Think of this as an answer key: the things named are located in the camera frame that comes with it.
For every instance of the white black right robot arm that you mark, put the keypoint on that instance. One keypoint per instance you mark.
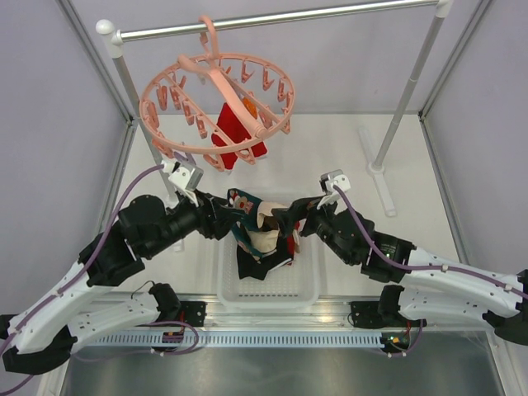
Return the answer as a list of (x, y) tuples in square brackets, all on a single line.
[(417, 284)]

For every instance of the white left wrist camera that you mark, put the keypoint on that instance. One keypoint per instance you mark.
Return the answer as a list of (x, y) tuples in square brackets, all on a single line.
[(185, 177)]

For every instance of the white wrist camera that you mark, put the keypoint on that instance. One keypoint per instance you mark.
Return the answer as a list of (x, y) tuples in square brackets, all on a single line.
[(185, 177), (329, 183)]

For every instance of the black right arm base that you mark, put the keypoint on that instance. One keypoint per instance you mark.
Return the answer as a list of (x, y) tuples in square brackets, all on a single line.
[(371, 311)]

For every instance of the black sock white stripes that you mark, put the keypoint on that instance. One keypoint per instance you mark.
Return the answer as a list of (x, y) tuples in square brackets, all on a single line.
[(280, 256)]

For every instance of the teal sock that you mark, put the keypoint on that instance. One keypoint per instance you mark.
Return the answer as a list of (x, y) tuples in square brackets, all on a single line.
[(248, 204)]

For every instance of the white slotted cable duct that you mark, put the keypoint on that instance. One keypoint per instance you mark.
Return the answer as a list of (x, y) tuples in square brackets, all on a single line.
[(242, 339)]

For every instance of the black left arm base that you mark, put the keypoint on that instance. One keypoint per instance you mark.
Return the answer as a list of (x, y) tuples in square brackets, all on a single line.
[(181, 309)]

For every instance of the pink round clip hanger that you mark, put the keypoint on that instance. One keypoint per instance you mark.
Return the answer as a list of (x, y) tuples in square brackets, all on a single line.
[(214, 111)]

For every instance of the white metal drying rack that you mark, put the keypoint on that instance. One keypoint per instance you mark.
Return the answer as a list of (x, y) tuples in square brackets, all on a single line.
[(114, 41)]

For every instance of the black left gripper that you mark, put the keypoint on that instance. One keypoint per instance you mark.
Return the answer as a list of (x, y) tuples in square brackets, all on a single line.
[(219, 224)]

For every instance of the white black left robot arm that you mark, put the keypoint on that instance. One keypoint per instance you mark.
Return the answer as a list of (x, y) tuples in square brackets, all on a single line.
[(45, 336)]

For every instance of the red sock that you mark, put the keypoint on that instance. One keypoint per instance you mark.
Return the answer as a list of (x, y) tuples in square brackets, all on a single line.
[(293, 246), (234, 129)]

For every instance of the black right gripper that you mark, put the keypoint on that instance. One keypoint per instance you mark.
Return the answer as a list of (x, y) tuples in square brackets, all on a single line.
[(308, 207)]

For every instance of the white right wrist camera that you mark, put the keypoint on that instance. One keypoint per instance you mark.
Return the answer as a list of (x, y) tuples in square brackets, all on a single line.
[(329, 183)]

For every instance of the white plastic basket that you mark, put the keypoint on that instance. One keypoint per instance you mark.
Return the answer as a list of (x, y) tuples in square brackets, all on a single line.
[(286, 287)]

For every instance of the cream brown sock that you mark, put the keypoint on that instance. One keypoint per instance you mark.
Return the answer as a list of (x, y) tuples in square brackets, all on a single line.
[(265, 219), (264, 241)]

